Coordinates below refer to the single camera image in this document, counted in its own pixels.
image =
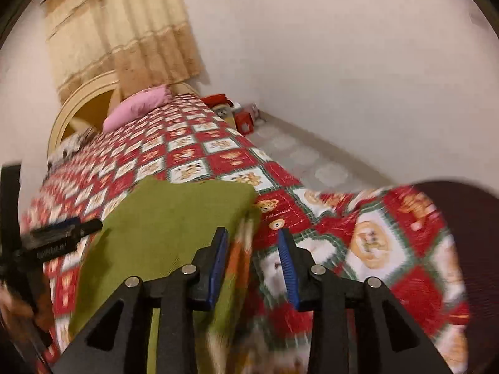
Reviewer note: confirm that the beige floral curtain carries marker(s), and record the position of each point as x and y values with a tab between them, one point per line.
117	31

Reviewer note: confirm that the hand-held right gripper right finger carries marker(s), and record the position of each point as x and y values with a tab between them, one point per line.
288	268

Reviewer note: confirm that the red checkered printed blanket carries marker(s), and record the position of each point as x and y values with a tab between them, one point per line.
351	241

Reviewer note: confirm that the white patterned pillow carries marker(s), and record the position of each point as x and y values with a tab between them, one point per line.
72	146

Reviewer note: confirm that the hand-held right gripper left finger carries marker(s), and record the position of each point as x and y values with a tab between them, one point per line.
216	268

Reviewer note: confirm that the green small garment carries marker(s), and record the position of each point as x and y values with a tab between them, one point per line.
163	222

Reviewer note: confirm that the cream wooden headboard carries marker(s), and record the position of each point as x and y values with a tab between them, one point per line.
89	97

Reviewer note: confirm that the person's left hand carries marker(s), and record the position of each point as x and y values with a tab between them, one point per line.
13	300

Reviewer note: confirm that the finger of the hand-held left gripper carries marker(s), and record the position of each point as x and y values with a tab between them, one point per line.
66	232

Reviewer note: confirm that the pink pillow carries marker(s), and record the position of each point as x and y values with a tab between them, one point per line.
136	107

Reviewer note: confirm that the dark maroon cloth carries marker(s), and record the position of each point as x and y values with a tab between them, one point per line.
473	249

